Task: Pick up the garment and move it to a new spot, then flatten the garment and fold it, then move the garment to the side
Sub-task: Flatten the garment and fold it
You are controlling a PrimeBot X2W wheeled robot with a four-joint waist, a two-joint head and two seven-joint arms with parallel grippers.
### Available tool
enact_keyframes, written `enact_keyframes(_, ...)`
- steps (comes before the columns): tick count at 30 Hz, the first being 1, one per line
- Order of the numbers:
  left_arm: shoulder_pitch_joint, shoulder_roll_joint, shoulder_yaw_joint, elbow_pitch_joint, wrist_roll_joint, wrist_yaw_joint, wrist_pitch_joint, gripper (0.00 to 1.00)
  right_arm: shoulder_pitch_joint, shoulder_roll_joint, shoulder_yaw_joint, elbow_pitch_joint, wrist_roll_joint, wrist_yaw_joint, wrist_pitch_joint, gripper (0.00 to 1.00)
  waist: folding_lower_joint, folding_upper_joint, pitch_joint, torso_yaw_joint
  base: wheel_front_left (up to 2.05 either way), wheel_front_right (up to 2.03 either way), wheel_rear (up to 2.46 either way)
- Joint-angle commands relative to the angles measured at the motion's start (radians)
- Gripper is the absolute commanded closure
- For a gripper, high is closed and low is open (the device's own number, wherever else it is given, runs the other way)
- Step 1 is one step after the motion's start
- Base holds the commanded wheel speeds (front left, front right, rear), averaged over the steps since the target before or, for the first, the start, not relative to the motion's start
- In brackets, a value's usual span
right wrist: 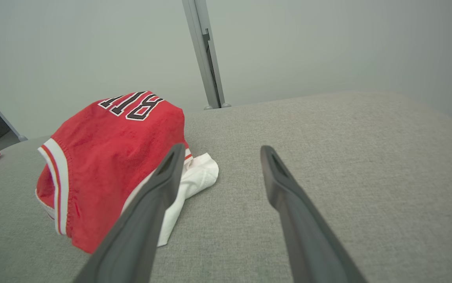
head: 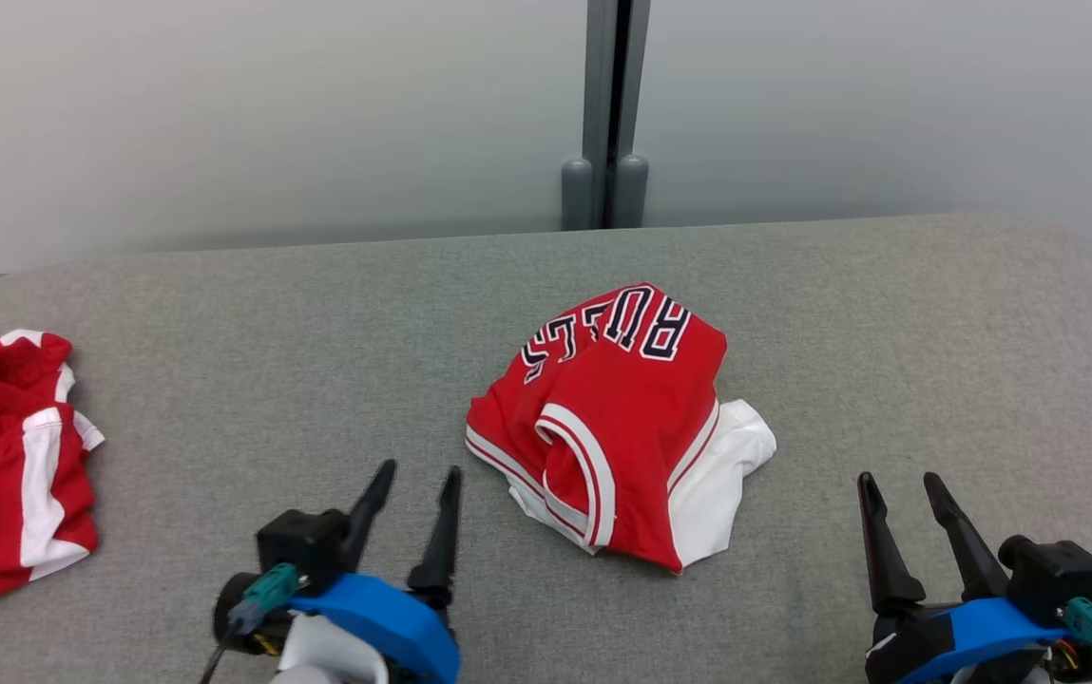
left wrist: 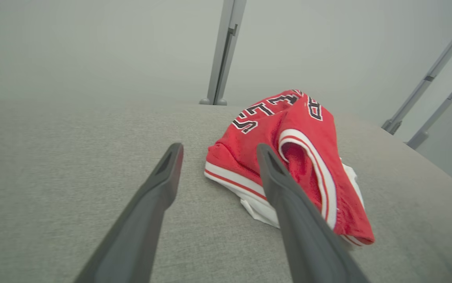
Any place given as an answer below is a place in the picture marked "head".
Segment grey metal partition post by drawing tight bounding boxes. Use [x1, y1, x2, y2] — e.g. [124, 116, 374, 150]
[582, 0, 652, 231]

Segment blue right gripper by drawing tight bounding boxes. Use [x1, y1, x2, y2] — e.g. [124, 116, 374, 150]
[855, 471, 1083, 684]

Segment red basketball jersey white sleeves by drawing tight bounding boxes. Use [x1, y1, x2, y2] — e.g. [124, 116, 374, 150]
[465, 281, 778, 576]

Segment teal left camera connector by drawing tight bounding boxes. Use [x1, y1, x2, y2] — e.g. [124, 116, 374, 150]
[226, 562, 305, 636]

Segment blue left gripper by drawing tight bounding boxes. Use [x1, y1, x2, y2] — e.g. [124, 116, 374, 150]
[291, 460, 464, 684]

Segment grey cylindrical post foot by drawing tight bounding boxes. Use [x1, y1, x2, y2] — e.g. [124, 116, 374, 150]
[613, 154, 650, 229]
[560, 157, 595, 232]

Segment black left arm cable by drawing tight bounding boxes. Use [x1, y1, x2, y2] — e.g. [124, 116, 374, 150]
[198, 622, 247, 684]

